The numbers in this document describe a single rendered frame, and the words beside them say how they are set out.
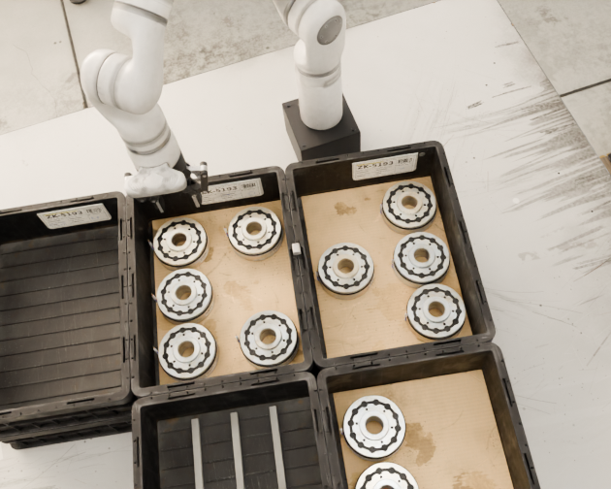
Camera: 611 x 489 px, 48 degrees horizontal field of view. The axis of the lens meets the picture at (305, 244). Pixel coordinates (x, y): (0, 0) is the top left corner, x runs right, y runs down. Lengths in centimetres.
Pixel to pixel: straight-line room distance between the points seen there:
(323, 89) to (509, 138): 47
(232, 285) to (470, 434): 50
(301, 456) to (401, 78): 93
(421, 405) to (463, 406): 7
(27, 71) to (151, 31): 205
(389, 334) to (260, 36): 177
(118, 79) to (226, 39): 191
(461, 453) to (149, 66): 77
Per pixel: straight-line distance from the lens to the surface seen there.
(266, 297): 129
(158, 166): 105
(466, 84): 171
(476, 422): 122
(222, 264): 133
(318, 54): 131
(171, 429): 125
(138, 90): 92
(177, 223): 135
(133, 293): 125
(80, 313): 137
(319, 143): 148
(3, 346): 141
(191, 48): 281
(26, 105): 286
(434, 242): 130
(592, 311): 148
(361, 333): 125
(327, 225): 134
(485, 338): 116
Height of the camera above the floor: 201
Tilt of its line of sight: 63 degrees down
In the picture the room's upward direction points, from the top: 9 degrees counter-clockwise
